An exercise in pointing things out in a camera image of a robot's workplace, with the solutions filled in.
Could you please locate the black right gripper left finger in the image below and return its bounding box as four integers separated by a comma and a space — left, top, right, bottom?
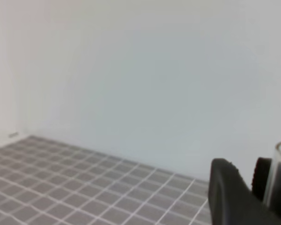
208, 158, 281, 225

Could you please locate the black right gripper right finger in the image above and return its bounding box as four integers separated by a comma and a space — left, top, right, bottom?
251, 157, 281, 218

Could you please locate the clear glass test tube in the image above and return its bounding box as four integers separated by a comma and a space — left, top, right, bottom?
263, 142, 281, 212

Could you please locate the grey checkered tablecloth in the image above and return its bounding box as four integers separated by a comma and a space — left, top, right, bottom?
0, 136, 211, 225

